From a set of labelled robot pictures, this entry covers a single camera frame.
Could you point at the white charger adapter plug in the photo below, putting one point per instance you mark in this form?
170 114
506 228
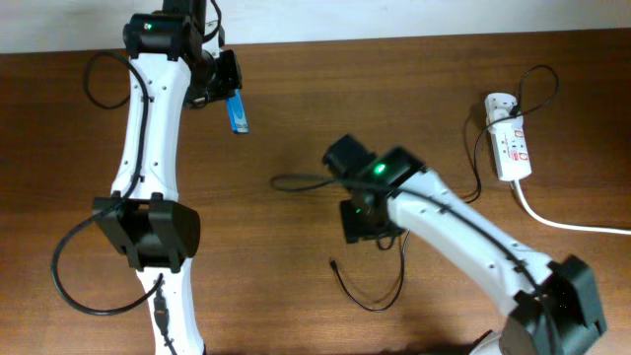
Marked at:
502 117

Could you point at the blue Galaxy smartphone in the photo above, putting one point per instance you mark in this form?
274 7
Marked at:
236 113

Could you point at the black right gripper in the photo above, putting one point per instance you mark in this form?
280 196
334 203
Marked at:
354 225

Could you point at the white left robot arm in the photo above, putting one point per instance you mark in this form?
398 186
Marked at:
177 60

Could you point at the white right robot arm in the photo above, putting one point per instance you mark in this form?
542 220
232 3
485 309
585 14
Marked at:
550 307

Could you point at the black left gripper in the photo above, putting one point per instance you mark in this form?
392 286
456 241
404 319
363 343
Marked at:
233 81

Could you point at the white power strip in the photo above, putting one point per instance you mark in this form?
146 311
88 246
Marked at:
511 156

